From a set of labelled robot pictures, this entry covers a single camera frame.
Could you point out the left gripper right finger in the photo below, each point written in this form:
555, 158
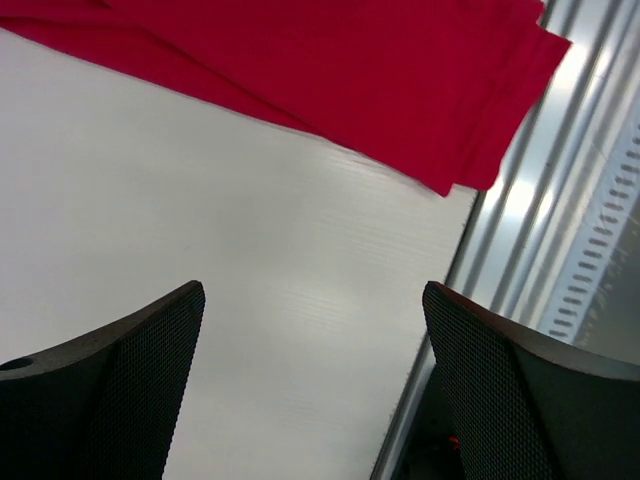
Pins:
526, 406

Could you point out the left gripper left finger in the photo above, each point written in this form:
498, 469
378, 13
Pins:
103, 405

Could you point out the crimson red t shirt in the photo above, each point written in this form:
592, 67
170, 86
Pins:
433, 89

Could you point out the grey slotted cable duct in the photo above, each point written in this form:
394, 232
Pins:
579, 292

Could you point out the aluminium front rail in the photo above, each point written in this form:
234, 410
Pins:
519, 233

